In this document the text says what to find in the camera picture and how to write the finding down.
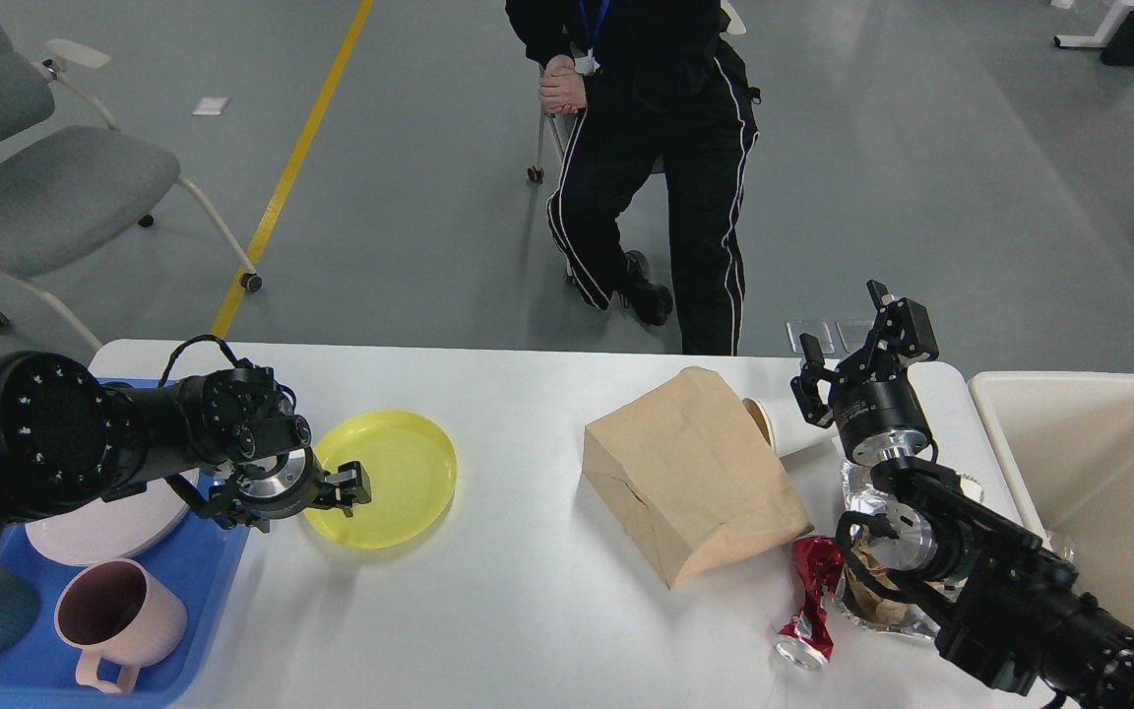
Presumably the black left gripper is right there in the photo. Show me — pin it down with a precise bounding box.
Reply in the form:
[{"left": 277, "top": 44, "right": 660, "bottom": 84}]
[{"left": 201, "top": 448, "right": 373, "bottom": 534}]

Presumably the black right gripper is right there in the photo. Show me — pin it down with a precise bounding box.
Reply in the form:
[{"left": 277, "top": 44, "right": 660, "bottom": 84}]
[{"left": 790, "top": 280, "right": 940, "bottom": 466}]

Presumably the yellow plastic plate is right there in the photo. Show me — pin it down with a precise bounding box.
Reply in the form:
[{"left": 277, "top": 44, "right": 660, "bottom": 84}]
[{"left": 303, "top": 410, "right": 458, "bottom": 550}]

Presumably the pink plastic mug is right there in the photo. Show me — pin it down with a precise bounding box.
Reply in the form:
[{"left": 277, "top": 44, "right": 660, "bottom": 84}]
[{"left": 53, "top": 559, "right": 188, "bottom": 697}]

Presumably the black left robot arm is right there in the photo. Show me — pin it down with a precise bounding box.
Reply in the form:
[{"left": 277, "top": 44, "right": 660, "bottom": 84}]
[{"left": 0, "top": 341, "right": 373, "bottom": 539}]

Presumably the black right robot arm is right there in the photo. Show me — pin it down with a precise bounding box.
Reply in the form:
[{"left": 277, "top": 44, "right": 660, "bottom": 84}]
[{"left": 790, "top": 280, "right": 1134, "bottom": 708}]

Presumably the white paper cup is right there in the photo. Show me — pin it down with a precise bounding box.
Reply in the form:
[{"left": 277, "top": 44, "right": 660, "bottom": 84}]
[{"left": 741, "top": 398, "right": 843, "bottom": 461}]

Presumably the pink plastic plate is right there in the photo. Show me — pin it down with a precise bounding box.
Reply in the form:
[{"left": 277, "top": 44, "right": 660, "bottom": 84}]
[{"left": 26, "top": 480, "right": 191, "bottom": 568}]

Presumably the brown paper bag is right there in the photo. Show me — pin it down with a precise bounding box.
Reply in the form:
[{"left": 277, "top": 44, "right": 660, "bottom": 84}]
[{"left": 581, "top": 366, "right": 813, "bottom": 588}]

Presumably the crumpled foil wrapper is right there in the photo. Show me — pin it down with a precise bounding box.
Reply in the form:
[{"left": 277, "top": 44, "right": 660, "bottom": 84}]
[{"left": 833, "top": 459, "right": 1077, "bottom": 641}]

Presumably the beige plastic bin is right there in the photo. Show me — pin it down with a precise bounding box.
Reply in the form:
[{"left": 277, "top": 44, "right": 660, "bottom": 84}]
[{"left": 968, "top": 371, "right": 1134, "bottom": 628}]

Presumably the crushed red can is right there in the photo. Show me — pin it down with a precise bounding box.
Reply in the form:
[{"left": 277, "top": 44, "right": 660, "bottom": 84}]
[{"left": 775, "top": 535, "right": 845, "bottom": 670}]

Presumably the blue plastic tray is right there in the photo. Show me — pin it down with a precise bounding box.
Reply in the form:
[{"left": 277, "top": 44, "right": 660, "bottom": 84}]
[{"left": 0, "top": 378, "right": 253, "bottom": 709}]

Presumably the person in black tracksuit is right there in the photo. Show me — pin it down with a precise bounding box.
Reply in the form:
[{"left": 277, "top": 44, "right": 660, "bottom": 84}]
[{"left": 506, "top": 0, "right": 761, "bottom": 356}]

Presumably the white chair under person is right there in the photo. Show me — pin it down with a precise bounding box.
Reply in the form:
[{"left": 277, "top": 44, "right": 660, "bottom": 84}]
[{"left": 526, "top": 0, "right": 748, "bottom": 289}]

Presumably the grey office chair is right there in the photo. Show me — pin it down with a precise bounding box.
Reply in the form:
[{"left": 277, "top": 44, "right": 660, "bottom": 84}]
[{"left": 0, "top": 24, "right": 264, "bottom": 349}]

